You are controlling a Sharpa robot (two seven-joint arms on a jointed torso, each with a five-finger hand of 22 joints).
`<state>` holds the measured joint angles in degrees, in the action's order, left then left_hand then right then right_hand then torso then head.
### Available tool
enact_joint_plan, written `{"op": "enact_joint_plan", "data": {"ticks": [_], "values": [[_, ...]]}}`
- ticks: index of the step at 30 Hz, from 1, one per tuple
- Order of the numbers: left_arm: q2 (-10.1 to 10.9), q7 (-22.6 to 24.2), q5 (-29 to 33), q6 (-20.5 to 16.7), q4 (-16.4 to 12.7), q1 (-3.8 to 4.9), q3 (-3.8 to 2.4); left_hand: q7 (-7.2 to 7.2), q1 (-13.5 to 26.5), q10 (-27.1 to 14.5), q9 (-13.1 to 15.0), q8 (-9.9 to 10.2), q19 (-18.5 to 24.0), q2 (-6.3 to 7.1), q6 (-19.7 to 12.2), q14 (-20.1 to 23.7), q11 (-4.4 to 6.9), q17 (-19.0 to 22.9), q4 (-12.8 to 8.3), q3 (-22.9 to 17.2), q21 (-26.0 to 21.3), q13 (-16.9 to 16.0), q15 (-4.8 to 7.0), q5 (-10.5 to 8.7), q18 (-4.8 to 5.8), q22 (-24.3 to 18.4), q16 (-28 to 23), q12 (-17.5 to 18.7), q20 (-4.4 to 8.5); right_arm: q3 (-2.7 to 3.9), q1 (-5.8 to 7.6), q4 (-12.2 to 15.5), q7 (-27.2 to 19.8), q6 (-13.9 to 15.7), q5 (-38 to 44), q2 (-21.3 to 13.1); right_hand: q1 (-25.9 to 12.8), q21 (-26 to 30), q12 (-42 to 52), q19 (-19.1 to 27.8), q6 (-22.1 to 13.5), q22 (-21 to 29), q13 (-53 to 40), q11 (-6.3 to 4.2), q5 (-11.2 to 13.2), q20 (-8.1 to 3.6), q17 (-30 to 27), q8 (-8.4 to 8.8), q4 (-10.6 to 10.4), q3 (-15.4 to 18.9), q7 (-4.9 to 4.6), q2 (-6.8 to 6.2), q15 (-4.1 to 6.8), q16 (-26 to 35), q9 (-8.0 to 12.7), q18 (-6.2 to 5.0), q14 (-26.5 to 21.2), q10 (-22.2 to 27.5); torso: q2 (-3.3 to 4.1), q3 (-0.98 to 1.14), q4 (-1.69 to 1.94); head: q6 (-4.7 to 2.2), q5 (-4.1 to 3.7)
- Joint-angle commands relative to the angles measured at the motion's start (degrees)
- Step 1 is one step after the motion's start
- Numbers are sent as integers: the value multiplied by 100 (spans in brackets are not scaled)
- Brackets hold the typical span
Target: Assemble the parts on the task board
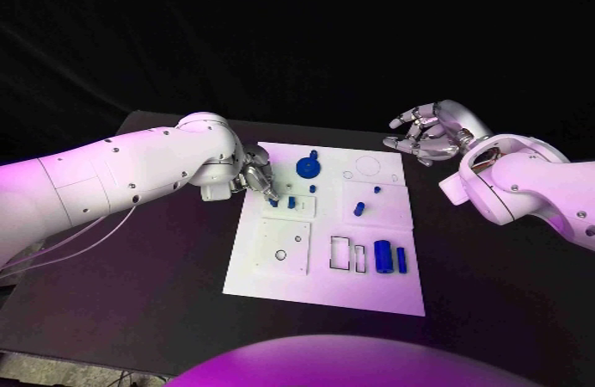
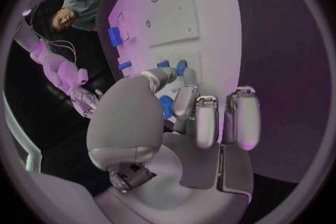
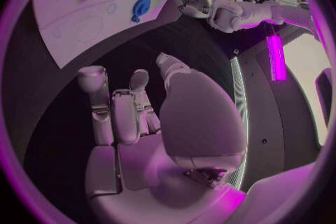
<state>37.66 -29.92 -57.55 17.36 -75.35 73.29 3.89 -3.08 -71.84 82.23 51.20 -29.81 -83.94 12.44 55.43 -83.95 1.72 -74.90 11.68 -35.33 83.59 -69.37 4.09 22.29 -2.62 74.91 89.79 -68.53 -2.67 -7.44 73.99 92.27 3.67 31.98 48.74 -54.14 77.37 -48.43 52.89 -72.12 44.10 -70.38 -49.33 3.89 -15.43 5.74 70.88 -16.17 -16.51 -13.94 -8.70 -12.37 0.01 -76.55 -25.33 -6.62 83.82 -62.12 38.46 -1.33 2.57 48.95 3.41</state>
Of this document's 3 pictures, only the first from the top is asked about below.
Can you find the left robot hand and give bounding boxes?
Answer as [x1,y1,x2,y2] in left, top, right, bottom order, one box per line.
[229,144,282,203]

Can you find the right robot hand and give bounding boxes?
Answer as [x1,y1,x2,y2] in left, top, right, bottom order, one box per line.
[382,99,494,168]

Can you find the white task board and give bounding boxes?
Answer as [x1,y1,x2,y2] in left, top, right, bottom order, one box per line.
[222,140,426,317]

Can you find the blue gear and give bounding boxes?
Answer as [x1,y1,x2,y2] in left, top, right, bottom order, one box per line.
[295,150,324,179]

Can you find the large blue cylinder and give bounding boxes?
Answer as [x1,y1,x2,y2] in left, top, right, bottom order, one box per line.
[373,239,396,274]

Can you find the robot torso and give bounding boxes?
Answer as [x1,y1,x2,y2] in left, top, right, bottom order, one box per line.
[164,334,546,387]

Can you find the white cable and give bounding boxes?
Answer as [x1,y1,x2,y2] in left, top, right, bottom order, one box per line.
[0,205,138,280]
[0,215,108,270]

